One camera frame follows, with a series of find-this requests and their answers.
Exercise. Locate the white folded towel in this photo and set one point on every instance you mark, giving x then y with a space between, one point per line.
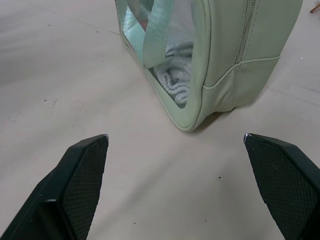
176 77

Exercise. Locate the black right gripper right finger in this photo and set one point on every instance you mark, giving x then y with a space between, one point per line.
287 185

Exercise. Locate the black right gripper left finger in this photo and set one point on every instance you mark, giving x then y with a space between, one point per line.
75 180

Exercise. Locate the light green zippered bag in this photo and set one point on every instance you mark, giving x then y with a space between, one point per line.
225 62

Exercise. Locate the small brown object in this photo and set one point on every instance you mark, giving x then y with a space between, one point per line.
315 9

